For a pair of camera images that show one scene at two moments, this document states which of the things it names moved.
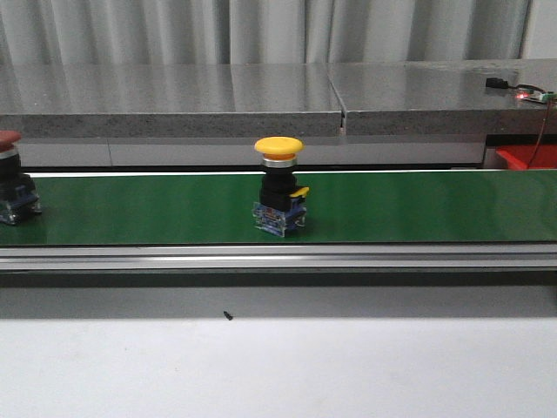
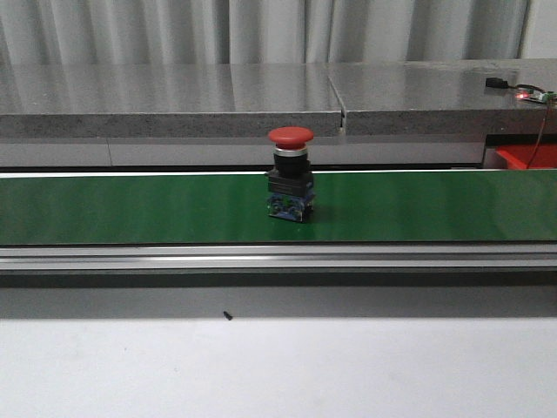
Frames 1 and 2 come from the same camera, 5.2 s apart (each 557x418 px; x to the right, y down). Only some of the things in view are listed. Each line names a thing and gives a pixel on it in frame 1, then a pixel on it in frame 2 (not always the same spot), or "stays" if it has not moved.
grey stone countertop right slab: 440,97 stays
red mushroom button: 17,188 to 291,183
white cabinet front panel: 244,153 stays
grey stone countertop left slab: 170,100 stays
